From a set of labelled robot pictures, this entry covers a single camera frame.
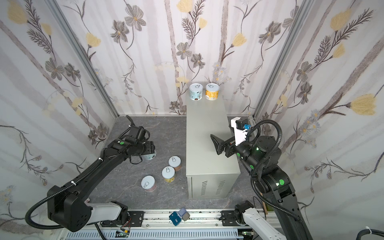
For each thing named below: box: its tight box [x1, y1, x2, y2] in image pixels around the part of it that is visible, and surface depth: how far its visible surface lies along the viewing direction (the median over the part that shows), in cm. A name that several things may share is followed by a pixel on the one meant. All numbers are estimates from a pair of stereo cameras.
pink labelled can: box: [141, 175, 157, 193], surface depth 83 cm
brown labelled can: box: [168, 155, 182, 172], surface depth 90 cm
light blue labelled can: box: [189, 83, 204, 101], surface depth 81 cm
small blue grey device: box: [169, 207, 191, 227], surface depth 76 cm
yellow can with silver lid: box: [161, 165, 176, 183], surface depth 86 cm
